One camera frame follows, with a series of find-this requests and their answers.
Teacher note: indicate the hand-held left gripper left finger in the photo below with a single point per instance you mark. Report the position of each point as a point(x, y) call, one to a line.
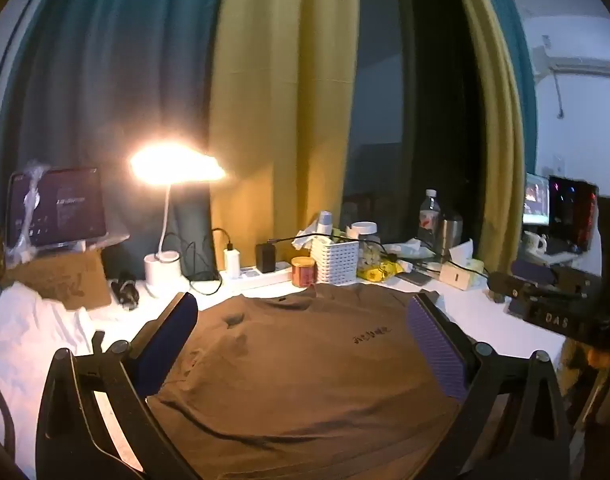
point(167, 345)

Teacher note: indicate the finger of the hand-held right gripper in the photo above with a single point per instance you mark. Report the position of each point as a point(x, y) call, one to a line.
point(515, 285)
point(532, 270)

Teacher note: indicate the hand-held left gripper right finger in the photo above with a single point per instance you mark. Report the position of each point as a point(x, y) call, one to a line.
point(435, 355)

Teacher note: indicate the brown t-shirt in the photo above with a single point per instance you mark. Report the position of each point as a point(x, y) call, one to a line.
point(310, 385)

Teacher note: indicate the white side desk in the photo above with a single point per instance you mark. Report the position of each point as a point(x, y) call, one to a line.
point(555, 257)

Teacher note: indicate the white mug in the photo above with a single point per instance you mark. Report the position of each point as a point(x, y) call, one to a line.
point(533, 243)

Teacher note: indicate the yellow tissue box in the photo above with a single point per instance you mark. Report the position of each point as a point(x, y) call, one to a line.
point(460, 275)

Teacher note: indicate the computer case with lights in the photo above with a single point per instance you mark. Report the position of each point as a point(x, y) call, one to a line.
point(572, 215)

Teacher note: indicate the computer monitor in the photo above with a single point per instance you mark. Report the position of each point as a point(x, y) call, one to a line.
point(536, 200)

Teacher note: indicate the small black gadget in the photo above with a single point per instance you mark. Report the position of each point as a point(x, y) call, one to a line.
point(124, 290)

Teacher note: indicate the white desk lamp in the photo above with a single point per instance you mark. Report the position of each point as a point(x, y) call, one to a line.
point(161, 275)

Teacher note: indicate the grey phone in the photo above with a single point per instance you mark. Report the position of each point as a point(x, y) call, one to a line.
point(412, 278)

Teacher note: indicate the steel tumbler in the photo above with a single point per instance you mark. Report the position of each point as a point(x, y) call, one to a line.
point(450, 237)

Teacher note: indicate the yellow snack packet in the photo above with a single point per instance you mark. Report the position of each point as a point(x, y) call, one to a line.
point(377, 272)

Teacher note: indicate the white charger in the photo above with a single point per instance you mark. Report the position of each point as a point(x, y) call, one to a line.
point(232, 262)

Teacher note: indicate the clear water bottle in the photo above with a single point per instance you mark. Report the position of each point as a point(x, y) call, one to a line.
point(428, 220)

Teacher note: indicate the pale wipes packet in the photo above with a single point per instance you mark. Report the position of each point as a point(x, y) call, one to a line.
point(410, 249)

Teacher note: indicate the white power strip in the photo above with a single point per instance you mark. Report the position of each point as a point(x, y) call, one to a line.
point(265, 277)

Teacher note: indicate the cardboard box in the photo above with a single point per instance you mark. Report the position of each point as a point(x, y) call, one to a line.
point(60, 280)

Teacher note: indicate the black charger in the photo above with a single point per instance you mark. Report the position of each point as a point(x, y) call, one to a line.
point(266, 258)

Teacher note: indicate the glass jar with white lid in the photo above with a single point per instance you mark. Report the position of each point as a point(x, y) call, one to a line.
point(365, 240)

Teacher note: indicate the white perforated basket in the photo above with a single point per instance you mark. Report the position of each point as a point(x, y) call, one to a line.
point(335, 262)

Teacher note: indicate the yellow curtain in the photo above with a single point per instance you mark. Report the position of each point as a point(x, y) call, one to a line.
point(280, 110)
point(495, 135)

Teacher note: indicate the white cloth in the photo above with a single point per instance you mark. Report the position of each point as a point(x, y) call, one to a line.
point(25, 330)

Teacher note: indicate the red can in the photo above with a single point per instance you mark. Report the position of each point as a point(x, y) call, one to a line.
point(303, 273)

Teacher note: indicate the blue and white bottle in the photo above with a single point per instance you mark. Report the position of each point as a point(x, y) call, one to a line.
point(324, 223)

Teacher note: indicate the crumpled white tissue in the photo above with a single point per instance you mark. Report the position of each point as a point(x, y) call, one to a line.
point(305, 235)

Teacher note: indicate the white air conditioner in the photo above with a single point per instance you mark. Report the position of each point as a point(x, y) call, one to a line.
point(580, 62)

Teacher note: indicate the dark window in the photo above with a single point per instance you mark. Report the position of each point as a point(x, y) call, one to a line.
point(380, 110)

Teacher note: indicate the teal curtain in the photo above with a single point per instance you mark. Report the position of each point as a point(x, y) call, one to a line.
point(110, 60)
point(515, 25)

